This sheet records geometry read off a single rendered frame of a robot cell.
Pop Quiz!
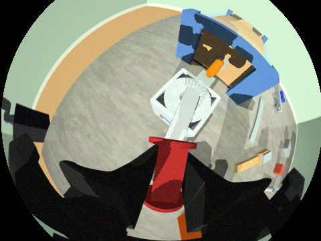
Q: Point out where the clear-panelled rack with blue frame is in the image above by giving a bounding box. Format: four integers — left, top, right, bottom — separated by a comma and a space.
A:
188, 8, 279, 76

